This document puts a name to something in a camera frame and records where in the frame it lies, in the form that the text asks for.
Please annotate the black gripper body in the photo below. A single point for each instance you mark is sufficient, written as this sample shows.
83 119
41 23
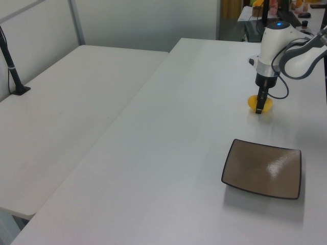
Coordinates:
267 80

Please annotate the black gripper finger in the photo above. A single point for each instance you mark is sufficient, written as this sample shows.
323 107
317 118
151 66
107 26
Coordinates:
261 100

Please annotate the yellow potato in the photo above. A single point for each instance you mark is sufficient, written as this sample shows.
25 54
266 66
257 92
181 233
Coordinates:
252 102

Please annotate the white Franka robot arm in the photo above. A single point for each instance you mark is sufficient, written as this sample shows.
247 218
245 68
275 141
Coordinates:
274 38

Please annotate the brown square ceramic plate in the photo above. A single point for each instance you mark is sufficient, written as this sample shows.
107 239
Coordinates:
263 168

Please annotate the black upright pole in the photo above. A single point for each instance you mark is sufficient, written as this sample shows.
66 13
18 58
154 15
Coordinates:
265 11

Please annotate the black computer mouse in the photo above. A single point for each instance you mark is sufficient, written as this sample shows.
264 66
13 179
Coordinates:
304 15

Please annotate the brown cardboard box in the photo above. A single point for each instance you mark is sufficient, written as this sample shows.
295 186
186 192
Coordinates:
230 9

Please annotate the grey metal partition post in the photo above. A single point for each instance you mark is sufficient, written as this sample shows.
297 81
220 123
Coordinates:
76 23

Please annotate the black camera stand pole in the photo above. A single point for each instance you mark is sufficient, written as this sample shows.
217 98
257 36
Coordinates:
11 69

